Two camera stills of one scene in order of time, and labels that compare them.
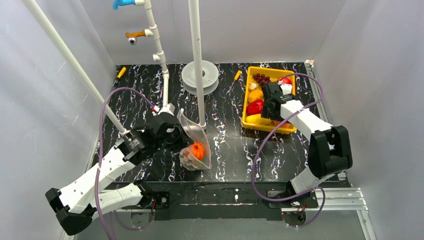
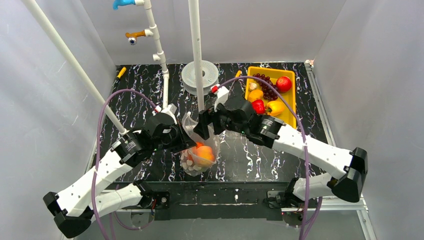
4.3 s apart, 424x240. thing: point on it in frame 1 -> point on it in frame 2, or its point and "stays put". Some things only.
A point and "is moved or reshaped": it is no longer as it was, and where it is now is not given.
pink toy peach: (286, 125) is moved or reshaped
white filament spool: (210, 77) stays put
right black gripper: (271, 89) -> (208, 120)
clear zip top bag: (197, 155) is moved or reshaped
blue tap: (117, 3) stays put
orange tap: (132, 37) stays put
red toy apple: (285, 80) stays put
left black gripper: (175, 133) stays put
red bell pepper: (255, 107) stays put
